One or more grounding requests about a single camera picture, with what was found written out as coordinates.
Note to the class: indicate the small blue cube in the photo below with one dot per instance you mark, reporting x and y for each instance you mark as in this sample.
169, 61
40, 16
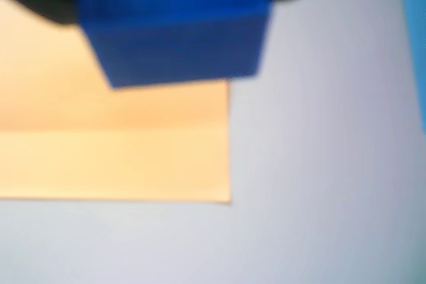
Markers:
173, 31

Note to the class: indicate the light blue paper square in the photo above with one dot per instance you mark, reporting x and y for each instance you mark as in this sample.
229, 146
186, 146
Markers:
416, 31

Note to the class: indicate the orange paper square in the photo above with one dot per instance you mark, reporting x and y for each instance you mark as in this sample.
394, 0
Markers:
116, 147

